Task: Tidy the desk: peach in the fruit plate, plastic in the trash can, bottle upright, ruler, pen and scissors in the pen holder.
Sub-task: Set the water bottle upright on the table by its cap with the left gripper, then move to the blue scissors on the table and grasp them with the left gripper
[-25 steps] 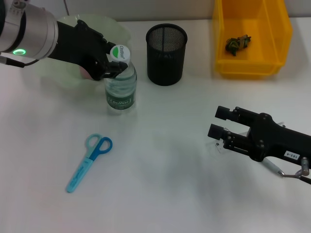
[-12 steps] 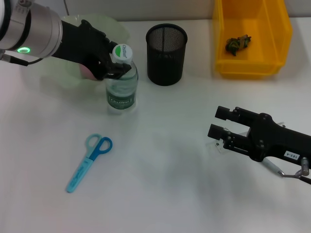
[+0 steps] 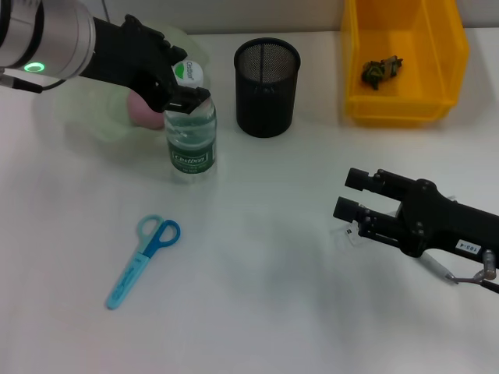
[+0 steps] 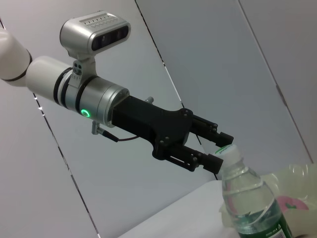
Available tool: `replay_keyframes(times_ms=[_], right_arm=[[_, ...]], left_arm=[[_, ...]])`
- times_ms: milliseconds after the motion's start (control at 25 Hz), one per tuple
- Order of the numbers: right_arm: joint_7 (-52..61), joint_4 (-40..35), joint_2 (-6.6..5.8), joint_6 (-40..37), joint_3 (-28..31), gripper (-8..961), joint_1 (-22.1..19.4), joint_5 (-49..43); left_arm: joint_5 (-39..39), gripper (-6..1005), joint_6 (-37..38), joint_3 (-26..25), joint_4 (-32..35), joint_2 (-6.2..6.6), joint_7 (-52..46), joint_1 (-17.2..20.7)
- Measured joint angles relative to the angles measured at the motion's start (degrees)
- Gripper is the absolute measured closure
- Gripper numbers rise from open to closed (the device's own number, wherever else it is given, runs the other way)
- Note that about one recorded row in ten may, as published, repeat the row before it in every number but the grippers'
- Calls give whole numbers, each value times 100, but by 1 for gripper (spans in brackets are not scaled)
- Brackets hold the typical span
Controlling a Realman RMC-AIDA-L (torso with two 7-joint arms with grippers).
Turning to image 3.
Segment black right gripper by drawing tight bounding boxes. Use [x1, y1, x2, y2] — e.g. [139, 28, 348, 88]
[333, 167, 499, 270]

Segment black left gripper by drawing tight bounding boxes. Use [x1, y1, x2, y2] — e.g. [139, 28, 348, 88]
[83, 14, 213, 115]

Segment pink peach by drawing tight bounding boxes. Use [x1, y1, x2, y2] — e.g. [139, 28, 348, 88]
[126, 91, 165, 131]

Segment clear green-label water bottle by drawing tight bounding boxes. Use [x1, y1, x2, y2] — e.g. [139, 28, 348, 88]
[163, 60, 218, 184]

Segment green plastic wrapper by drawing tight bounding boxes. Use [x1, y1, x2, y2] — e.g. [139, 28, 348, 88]
[360, 56, 405, 91]

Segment black mesh pen cup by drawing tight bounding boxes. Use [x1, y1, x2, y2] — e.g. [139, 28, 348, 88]
[233, 37, 302, 139]

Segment pale green glass fruit plate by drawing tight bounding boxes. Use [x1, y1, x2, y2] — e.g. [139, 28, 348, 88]
[33, 25, 214, 157]

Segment white grey pen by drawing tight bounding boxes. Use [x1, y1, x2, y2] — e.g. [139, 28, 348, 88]
[423, 252, 460, 284]

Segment blue scissors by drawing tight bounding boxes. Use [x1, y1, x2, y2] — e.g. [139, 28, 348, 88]
[104, 213, 182, 312]

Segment yellow plastic bin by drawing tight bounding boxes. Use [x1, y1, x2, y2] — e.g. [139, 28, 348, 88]
[341, 0, 471, 126]

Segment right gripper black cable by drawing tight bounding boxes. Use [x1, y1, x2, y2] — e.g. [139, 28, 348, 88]
[448, 272, 499, 294]

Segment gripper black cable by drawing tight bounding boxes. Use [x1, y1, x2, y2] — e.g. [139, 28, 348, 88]
[448, 272, 499, 294]
[0, 73, 69, 94]

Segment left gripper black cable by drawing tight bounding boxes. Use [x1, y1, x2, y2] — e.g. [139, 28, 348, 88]
[0, 73, 69, 94]

